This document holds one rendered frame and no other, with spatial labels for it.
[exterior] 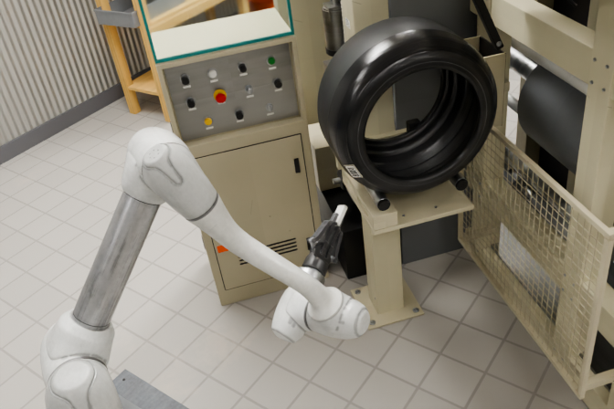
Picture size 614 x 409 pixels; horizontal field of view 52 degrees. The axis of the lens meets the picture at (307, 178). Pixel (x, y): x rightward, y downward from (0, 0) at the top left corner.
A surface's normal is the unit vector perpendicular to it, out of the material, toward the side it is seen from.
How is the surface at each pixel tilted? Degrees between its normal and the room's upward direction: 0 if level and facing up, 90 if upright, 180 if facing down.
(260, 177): 90
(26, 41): 90
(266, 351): 0
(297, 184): 90
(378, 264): 90
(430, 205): 0
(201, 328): 0
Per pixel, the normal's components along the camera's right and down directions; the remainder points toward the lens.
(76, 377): -0.09, -0.83
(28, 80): 0.80, 0.24
